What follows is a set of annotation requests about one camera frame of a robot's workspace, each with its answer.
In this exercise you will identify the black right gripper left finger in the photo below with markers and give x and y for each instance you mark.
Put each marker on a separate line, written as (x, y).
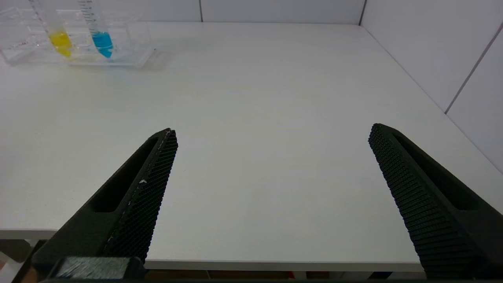
(129, 220)

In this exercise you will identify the clear acrylic test tube rack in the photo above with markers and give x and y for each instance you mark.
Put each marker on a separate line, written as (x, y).
(129, 39)

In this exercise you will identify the test tube with yellow pigment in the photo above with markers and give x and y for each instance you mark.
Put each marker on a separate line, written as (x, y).
(61, 42)

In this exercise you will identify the test tube with blue pigment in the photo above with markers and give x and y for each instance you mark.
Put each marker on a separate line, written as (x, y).
(103, 42)

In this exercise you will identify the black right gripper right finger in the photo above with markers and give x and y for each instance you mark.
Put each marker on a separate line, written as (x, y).
(432, 220)

